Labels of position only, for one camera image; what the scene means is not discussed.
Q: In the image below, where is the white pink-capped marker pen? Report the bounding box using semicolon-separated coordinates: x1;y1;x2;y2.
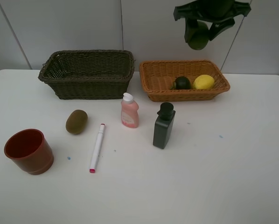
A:
89;123;105;174

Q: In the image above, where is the red plastic cup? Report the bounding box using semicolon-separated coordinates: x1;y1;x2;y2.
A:
4;129;54;175

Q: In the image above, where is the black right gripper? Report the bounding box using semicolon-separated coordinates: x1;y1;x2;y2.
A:
174;0;251;43

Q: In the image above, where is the pink lotion bottle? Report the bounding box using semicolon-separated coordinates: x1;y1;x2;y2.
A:
121;92;139;128

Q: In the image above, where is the green lime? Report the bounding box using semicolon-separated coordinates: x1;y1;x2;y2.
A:
188;21;209;50

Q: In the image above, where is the dark round mangosteen fruit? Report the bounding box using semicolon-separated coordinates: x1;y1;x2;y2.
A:
170;76;191;90

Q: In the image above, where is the brown kiwi fruit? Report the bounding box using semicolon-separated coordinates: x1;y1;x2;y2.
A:
65;110;88;134

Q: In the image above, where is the orange wicker basket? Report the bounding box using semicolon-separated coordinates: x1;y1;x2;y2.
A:
139;60;230;102

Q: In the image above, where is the yellow lemon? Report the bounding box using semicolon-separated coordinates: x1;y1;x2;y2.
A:
193;75;215;90

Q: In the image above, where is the dark brown wicker basket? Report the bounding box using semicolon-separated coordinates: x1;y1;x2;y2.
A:
38;49;135;100

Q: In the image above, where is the dark green square bottle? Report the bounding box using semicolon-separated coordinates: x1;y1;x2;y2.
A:
153;102;175;149

